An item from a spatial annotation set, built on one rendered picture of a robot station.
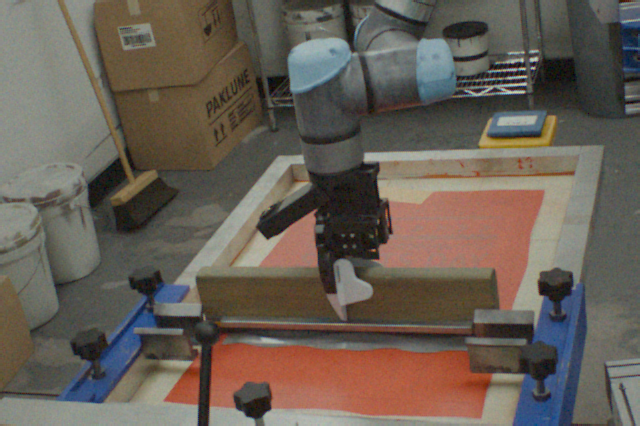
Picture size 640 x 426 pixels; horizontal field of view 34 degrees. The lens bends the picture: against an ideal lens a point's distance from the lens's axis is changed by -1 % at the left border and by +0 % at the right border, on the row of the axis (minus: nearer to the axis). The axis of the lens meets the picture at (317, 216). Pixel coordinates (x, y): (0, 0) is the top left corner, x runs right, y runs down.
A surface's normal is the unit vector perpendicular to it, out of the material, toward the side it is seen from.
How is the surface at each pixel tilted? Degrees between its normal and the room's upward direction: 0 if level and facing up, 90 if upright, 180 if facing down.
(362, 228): 90
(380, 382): 0
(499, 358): 90
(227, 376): 0
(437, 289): 91
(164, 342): 90
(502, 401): 0
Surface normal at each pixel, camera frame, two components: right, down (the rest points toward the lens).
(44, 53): 0.94, -0.01
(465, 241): -0.17, -0.89
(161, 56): -0.23, 0.46
